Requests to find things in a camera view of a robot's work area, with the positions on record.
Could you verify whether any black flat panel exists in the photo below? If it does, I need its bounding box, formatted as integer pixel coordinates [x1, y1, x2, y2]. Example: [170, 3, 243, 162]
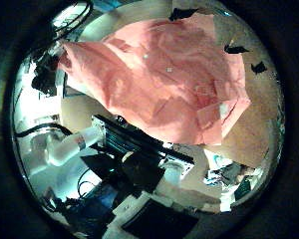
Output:
[121, 198, 199, 239]

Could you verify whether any pink cloth garment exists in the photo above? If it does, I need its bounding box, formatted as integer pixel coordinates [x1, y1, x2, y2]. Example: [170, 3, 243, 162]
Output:
[58, 13, 252, 146]

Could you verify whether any black right hand cable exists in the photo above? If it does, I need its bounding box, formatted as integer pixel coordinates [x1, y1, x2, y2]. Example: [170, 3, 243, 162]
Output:
[51, 0, 95, 36]

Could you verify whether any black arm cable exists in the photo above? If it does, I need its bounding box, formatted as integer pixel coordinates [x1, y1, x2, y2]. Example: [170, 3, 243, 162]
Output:
[76, 168, 98, 197]
[14, 121, 74, 138]

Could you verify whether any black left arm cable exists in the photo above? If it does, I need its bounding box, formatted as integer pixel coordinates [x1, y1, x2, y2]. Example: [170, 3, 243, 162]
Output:
[14, 121, 74, 138]

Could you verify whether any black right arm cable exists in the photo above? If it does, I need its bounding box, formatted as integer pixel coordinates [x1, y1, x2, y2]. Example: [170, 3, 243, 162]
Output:
[76, 168, 98, 197]

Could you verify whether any black device with teal light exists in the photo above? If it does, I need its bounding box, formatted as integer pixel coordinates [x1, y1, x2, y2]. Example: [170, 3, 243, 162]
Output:
[81, 153, 131, 187]

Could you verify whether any blue box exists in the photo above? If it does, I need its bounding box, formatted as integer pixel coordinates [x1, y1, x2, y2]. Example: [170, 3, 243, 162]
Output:
[85, 184, 118, 214]

